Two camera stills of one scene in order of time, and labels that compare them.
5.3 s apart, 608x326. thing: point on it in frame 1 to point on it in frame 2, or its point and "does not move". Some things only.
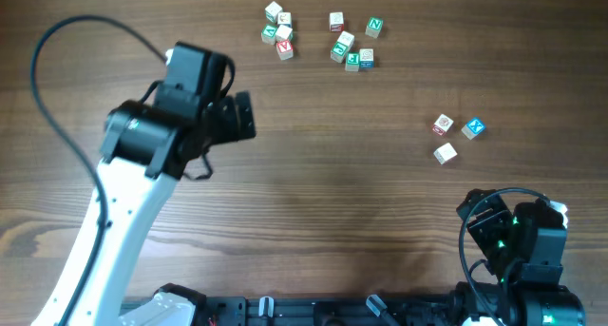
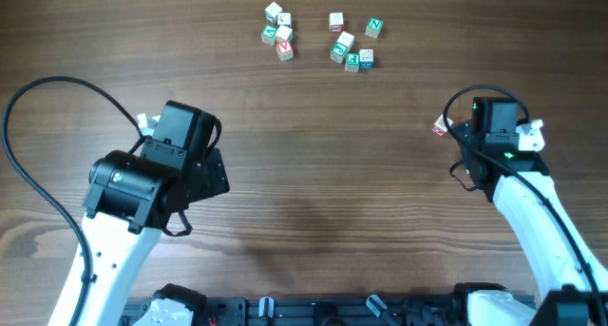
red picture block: [443, 124] does not move
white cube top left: [273, 10] does not move
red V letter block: [285, 49] does not move
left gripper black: [238, 115] to [215, 175]
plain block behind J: [346, 39] does not move
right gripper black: [483, 226] to [465, 135]
